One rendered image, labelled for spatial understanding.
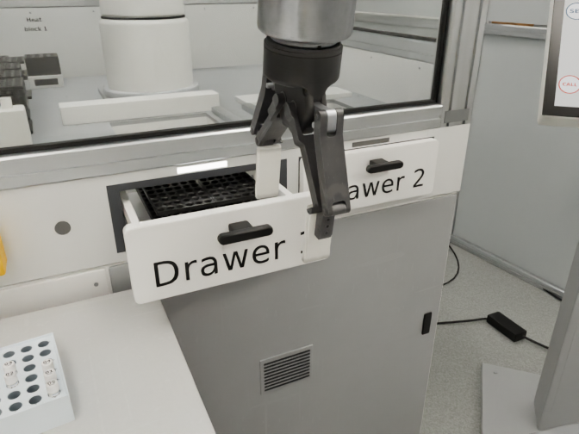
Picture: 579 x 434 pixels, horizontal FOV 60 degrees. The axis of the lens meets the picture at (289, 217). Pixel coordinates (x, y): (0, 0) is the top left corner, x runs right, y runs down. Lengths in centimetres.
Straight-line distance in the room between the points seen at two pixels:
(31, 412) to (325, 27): 49
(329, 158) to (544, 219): 192
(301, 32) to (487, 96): 200
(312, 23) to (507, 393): 150
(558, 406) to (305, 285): 90
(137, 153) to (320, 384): 66
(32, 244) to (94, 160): 15
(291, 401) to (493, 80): 169
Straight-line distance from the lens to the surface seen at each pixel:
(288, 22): 45
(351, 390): 124
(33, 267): 83
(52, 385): 62
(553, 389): 161
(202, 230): 66
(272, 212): 69
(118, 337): 74
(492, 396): 177
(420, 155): 99
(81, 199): 79
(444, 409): 173
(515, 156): 236
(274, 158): 61
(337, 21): 46
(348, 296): 106
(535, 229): 238
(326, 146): 46
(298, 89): 49
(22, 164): 77
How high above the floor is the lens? 120
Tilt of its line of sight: 25 degrees down
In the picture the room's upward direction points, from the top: straight up
